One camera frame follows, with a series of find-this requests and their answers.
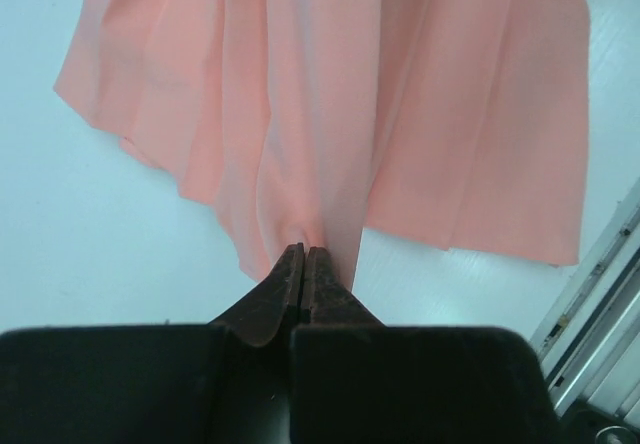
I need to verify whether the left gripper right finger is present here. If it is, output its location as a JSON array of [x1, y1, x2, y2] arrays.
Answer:
[[299, 247, 382, 326]]

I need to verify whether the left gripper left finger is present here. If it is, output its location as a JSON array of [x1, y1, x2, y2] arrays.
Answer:
[[211, 243, 304, 348]]

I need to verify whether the pink pleated skirt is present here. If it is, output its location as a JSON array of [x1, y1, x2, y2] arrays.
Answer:
[[55, 0, 590, 284]]

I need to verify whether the aluminium rail frame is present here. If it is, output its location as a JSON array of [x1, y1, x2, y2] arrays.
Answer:
[[531, 186, 639, 443]]

